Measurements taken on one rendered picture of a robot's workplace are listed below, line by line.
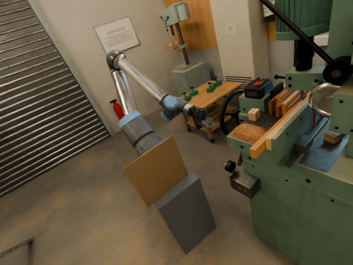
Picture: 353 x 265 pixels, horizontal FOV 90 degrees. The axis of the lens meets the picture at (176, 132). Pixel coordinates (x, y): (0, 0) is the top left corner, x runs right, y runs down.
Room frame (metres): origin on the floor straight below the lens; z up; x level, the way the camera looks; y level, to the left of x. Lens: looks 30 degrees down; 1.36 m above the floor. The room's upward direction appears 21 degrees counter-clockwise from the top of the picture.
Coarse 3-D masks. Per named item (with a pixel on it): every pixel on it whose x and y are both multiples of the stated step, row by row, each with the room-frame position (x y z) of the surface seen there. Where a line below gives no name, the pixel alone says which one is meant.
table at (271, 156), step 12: (264, 120) 0.62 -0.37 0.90; (276, 120) 0.59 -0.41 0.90; (312, 120) 0.56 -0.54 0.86; (300, 132) 0.51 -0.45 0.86; (228, 144) 0.61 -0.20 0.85; (240, 144) 0.55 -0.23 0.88; (252, 144) 0.51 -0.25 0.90; (288, 144) 0.47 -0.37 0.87; (264, 156) 0.46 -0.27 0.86; (276, 156) 0.43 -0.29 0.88
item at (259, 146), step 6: (294, 108) 0.57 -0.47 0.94; (288, 114) 0.55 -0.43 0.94; (282, 120) 0.52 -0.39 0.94; (276, 126) 0.51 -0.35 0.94; (270, 132) 0.48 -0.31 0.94; (264, 138) 0.47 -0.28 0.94; (258, 144) 0.45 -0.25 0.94; (264, 144) 0.46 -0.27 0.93; (252, 150) 0.44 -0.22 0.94; (258, 150) 0.44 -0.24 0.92; (252, 156) 0.44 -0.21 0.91
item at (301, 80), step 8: (288, 72) 0.63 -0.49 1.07; (296, 72) 0.60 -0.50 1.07; (304, 72) 0.58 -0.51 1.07; (312, 72) 0.56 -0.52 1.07; (320, 72) 0.53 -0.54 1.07; (288, 80) 0.62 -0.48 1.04; (296, 80) 0.59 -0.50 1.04; (304, 80) 0.57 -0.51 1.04; (312, 80) 0.55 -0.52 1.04; (288, 88) 0.62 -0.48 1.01; (296, 88) 0.59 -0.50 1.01; (304, 88) 0.57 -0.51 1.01; (312, 88) 0.55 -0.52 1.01
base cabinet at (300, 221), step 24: (264, 168) 0.54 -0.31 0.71; (264, 192) 0.55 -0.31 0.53; (288, 192) 0.45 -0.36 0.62; (312, 192) 0.38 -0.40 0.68; (264, 216) 0.57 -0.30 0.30; (288, 216) 0.45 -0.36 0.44; (312, 216) 0.37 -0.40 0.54; (336, 216) 0.31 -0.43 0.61; (288, 240) 0.45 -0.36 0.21; (312, 240) 0.36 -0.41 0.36; (336, 240) 0.30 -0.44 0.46; (312, 264) 0.35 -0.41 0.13; (336, 264) 0.28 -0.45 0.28
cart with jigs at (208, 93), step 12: (204, 84) 2.44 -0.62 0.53; (216, 84) 2.18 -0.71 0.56; (228, 84) 2.12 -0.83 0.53; (240, 84) 1.98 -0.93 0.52; (192, 96) 2.16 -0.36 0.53; (204, 96) 2.02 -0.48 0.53; (216, 96) 1.89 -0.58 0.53; (204, 108) 1.75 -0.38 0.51; (216, 108) 2.24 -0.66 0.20; (228, 108) 2.15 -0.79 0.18; (192, 120) 2.19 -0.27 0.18; (216, 120) 1.93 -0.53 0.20
